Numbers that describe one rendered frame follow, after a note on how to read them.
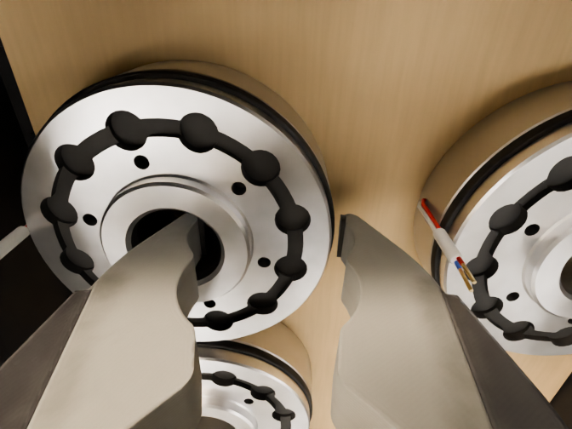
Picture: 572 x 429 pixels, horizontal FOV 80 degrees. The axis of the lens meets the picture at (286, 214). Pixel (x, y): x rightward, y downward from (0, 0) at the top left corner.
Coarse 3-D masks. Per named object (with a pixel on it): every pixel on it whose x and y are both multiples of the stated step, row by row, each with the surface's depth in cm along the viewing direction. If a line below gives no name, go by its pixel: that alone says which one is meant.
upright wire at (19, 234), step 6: (18, 228) 12; (24, 228) 12; (12, 234) 11; (18, 234) 11; (24, 234) 12; (6, 240) 11; (12, 240) 11; (18, 240) 11; (0, 246) 11; (6, 246) 11; (12, 246) 11; (0, 252) 11; (6, 252) 11; (0, 258) 11
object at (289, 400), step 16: (208, 352) 15; (224, 352) 15; (208, 368) 15; (224, 368) 15; (240, 368) 15; (256, 368) 15; (272, 368) 16; (208, 384) 15; (224, 384) 16; (240, 384) 16; (256, 384) 15; (272, 384) 15; (288, 384) 16; (240, 400) 16; (256, 400) 16; (272, 400) 16; (288, 400) 16; (304, 400) 16; (256, 416) 17; (272, 416) 17; (288, 416) 17; (304, 416) 17
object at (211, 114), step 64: (64, 128) 10; (128, 128) 10; (192, 128) 10; (256, 128) 9; (64, 192) 11; (256, 192) 10; (320, 192) 10; (64, 256) 12; (256, 256) 12; (320, 256) 12; (192, 320) 14; (256, 320) 13
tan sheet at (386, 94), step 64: (0, 0) 11; (64, 0) 11; (128, 0) 11; (192, 0) 11; (256, 0) 11; (320, 0) 11; (384, 0) 11; (448, 0) 11; (512, 0) 10; (64, 64) 12; (128, 64) 12; (256, 64) 12; (320, 64) 12; (384, 64) 11; (448, 64) 11; (512, 64) 11; (320, 128) 13; (384, 128) 13; (448, 128) 13; (384, 192) 14; (320, 320) 18; (320, 384) 21
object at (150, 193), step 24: (120, 192) 10; (144, 192) 10; (168, 192) 10; (192, 192) 10; (216, 192) 10; (120, 216) 10; (216, 216) 10; (240, 216) 11; (120, 240) 11; (240, 240) 11; (216, 264) 12; (240, 264) 11; (216, 288) 12
